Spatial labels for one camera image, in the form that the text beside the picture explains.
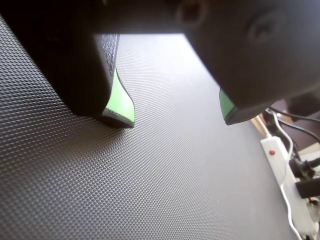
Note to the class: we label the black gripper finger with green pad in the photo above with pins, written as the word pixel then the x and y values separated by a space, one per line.
pixel 262 70
pixel 75 75

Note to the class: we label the white power strip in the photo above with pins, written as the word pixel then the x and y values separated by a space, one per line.
pixel 282 165

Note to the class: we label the black power plug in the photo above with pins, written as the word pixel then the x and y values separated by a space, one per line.
pixel 303 165
pixel 308 188

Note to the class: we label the large dark grey mat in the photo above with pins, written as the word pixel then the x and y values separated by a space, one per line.
pixel 125 175

